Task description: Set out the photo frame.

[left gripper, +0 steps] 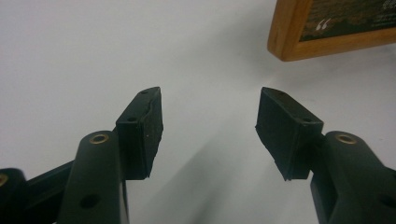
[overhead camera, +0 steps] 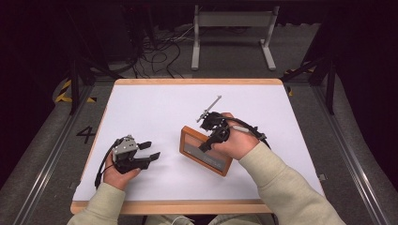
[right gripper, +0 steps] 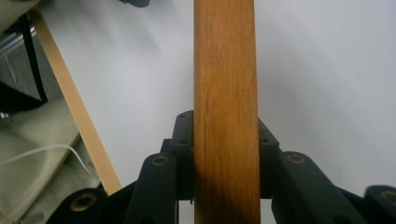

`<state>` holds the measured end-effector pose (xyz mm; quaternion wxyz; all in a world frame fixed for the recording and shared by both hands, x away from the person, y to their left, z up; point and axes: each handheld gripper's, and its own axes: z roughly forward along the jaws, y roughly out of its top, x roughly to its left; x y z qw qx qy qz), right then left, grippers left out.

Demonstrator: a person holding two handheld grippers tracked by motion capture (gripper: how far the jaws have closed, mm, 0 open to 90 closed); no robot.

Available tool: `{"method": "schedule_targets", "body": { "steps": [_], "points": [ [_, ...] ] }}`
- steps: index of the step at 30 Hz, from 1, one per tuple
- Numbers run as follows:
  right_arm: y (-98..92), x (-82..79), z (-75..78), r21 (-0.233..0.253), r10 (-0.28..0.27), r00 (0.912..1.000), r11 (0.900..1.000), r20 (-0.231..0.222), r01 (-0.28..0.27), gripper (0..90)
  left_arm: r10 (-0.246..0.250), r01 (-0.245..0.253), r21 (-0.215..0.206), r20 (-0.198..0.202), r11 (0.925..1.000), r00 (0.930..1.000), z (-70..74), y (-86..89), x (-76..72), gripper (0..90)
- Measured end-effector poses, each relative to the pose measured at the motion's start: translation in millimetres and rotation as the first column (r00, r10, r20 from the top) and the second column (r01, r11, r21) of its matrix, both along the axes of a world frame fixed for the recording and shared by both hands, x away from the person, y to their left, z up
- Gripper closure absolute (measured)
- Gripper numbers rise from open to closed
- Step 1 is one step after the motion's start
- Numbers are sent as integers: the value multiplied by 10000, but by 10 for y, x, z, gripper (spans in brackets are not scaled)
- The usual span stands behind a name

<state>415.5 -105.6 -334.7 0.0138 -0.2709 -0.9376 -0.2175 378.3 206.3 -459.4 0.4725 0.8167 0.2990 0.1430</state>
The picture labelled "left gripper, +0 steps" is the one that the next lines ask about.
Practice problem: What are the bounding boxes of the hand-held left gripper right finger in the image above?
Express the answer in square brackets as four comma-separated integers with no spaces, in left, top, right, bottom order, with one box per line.
[255,86,396,224]

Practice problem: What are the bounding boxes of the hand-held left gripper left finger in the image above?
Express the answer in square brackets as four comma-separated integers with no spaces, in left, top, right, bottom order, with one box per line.
[57,86,164,224]

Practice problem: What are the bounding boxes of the wooden picture frame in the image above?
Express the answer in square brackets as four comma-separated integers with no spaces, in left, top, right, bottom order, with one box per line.
[266,0,396,63]

